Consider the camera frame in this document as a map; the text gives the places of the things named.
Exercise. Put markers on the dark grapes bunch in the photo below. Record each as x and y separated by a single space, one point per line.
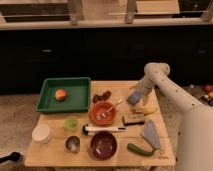
103 97

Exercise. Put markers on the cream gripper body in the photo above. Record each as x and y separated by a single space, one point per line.
144 96

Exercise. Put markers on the purple bowl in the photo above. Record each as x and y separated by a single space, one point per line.
103 145

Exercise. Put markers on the metal fork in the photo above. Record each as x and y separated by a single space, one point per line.
110 109

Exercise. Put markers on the grey folded cloth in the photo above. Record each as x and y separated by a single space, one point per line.
149 133

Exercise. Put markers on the wooden table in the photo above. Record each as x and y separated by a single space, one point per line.
54 154

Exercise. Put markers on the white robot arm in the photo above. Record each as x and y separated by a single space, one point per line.
195 139

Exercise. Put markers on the white stacked plates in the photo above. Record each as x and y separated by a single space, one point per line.
41 133

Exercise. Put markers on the black yellow scrub brush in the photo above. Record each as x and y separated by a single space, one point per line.
133 119

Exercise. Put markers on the orange peach fruit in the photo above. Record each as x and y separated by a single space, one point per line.
60 94

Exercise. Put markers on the green cucumber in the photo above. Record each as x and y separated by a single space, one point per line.
135 149

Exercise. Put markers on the black object on floor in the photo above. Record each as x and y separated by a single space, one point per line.
14 156

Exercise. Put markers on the green plastic cup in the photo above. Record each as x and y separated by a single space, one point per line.
71 123

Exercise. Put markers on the green plastic tray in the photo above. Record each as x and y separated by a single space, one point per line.
78 91

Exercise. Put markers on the metal cup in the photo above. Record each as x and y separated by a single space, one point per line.
72 144

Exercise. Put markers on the orange bowl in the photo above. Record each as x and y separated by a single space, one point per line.
101 107

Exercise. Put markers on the blue sponge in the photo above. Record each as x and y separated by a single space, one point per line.
134 98

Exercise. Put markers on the yellow banana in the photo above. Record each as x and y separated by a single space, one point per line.
144 110

